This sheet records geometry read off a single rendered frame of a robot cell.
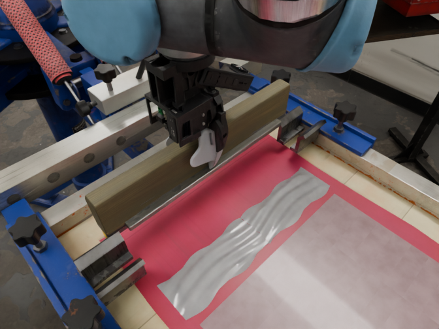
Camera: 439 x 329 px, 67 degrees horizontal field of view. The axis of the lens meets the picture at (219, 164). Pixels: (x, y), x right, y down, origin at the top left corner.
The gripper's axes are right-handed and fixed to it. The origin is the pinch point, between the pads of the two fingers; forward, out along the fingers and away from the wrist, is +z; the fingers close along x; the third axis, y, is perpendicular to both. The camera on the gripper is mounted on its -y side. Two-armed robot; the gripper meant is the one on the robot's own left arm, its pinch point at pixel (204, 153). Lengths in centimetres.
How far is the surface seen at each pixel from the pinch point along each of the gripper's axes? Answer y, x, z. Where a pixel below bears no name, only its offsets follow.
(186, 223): 7.8, 3.3, 9.8
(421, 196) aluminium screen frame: -25.2, 29.3, 7.4
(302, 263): -0.8, 21.9, 9.7
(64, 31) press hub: -6, -67, 4
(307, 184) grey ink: -14.3, 12.9, 9.1
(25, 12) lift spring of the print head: 6, -51, -10
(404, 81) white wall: -199, -24, 88
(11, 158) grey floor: 21, -157, 105
